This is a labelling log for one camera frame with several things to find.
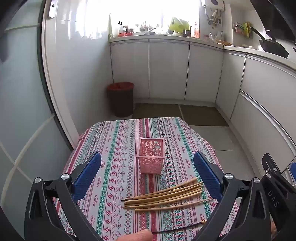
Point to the white tall cabinet door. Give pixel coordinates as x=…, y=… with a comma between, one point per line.
x=78, y=69

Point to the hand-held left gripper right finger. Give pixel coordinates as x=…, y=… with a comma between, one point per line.
x=207, y=173

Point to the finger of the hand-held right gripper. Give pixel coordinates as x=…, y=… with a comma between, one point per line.
x=293, y=172

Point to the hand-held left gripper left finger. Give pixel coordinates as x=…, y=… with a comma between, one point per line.
x=89, y=173

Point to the red cooking pot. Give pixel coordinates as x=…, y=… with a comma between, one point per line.
x=124, y=34

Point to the person's left hand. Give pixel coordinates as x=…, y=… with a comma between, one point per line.
x=136, y=236

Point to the pink perforated utensil holder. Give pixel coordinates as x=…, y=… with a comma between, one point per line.
x=150, y=160

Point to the colourful snack packets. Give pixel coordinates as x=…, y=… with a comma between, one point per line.
x=242, y=29

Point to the patterned red green tablecloth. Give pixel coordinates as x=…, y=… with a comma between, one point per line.
x=115, y=162

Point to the black chopstick with gold band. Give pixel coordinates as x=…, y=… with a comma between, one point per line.
x=203, y=222

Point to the white water heater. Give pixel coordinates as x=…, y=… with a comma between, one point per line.
x=215, y=4

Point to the pile of bamboo chopsticks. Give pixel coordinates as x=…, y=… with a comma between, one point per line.
x=161, y=198

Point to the black wok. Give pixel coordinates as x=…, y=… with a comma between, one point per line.
x=272, y=47

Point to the brown trash bin red liner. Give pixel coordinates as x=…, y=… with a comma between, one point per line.
x=120, y=102

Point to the dark green floor mat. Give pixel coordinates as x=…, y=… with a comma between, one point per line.
x=157, y=111
x=203, y=115

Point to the yellow green bag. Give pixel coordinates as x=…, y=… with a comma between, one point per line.
x=178, y=24

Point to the white kitchen base cabinets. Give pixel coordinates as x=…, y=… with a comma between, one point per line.
x=168, y=69

